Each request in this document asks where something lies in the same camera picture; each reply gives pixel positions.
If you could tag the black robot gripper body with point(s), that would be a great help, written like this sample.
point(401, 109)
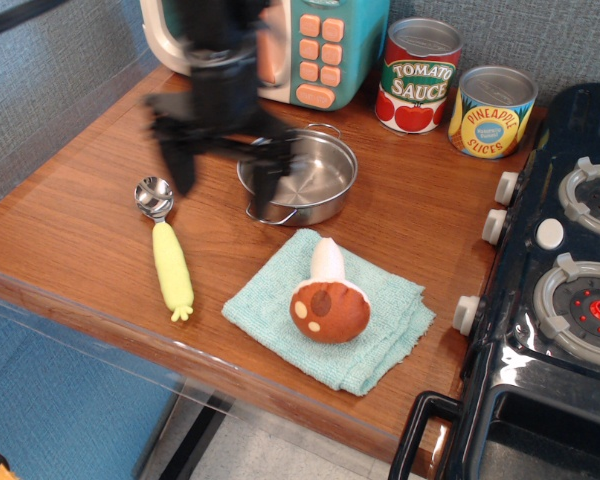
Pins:
point(219, 40)

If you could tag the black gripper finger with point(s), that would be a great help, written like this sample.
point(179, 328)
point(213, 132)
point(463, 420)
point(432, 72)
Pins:
point(265, 178)
point(179, 158)

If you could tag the spoon with yellow-green handle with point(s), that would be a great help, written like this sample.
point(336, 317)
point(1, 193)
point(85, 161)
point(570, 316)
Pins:
point(155, 199)

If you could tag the toy microwave teal and cream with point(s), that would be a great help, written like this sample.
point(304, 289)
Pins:
point(314, 54)

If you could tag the stainless steel pan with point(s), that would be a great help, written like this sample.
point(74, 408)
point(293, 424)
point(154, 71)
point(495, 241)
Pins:
point(323, 171)

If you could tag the plush brown mushroom toy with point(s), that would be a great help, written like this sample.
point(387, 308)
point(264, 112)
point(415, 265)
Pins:
point(327, 308)

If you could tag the tomato sauce can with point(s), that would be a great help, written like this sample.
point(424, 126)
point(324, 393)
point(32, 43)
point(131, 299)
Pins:
point(420, 63)

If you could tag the light blue cloth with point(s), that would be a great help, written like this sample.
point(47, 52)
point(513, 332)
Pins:
point(399, 318)

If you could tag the pineapple slices can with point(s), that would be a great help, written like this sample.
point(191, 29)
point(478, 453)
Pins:
point(492, 109)

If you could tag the black toy stove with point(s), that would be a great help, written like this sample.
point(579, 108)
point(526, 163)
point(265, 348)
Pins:
point(530, 404)

